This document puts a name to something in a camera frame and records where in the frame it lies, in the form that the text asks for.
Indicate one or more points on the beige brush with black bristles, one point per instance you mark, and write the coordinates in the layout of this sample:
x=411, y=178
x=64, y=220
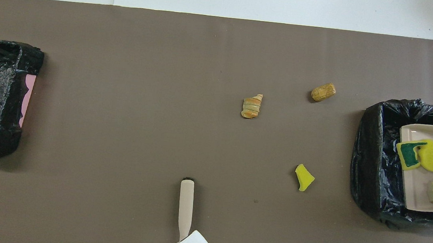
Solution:
x=185, y=206

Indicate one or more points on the wavy yellow sponge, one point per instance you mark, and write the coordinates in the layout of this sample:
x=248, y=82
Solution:
x=431, y=156

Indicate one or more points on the beige plastic dustpan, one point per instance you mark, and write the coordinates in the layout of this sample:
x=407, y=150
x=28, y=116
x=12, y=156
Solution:
x=416, y=192

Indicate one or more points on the pink plastic bin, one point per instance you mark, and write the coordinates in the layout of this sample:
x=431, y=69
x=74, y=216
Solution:
x=28, y=95

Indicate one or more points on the brown table mat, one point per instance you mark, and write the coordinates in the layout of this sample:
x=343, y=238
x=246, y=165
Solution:
x=89, y=38

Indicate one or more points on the brown bread roll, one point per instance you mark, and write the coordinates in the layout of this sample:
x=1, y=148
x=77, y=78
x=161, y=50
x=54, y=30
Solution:
x=323, y=92

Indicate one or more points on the sliced croissant piece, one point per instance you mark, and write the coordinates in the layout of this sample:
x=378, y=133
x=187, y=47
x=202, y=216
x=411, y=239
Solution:
x=251, y=107

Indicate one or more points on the yellow and green sponge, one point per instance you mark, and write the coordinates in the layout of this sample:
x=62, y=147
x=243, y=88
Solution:
x=410, y=154

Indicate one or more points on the small yellow sponge wedge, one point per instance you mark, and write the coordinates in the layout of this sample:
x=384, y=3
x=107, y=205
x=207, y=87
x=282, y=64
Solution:
x=303, y=178

